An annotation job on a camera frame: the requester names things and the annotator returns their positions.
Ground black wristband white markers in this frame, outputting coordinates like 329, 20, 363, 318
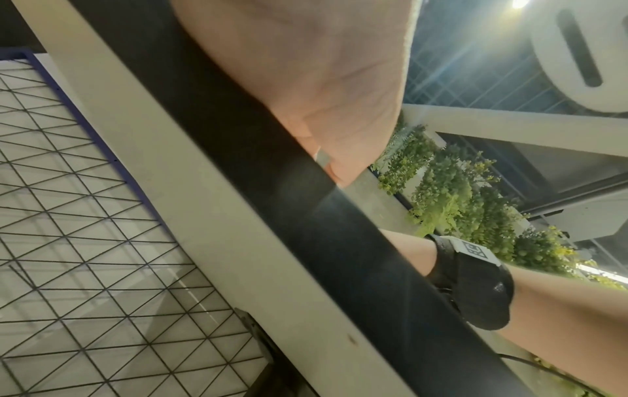
425, 234, 515, 332

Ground person's right forearm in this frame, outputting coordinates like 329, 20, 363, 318
495, 265, 628, 397

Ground purple metal mesh railing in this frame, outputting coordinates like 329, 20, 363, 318
0, 48, 275, 397

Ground white beam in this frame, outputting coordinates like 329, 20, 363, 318
399, 103, 628, 158

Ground black table leg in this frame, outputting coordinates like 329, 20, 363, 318
235, 305, 305, 397

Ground dark cabinet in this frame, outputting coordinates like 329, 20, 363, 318
0, 0, 48, 53

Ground glass building facade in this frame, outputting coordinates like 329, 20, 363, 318
401, 0, 628, 115

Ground white round ceiling fixture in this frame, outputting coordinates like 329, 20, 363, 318
529, 0, 628, 114

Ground green plants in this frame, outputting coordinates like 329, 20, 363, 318
370, 120, 628, 397

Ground person's left hand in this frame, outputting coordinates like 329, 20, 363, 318
169, 0, 419, 188

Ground person's right hand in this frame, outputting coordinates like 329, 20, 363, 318
379, 227, 438, 279

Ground wooden stir sticks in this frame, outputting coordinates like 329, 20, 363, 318
497, 352, 610, 397

